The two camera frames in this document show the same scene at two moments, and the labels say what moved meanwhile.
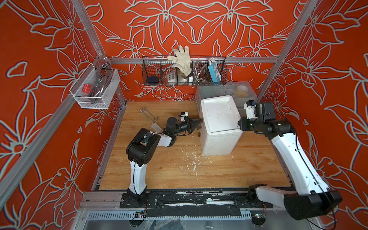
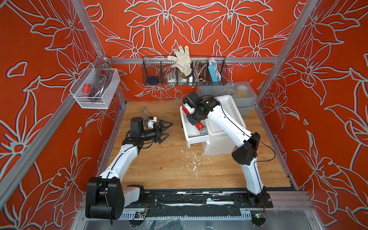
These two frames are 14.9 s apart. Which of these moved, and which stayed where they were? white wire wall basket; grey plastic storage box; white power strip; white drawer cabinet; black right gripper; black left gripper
Moved: black left gripper; black right gripper
Stayed: white wire wall basket; grey plastic storage box; white power strip; white drawer cabinet
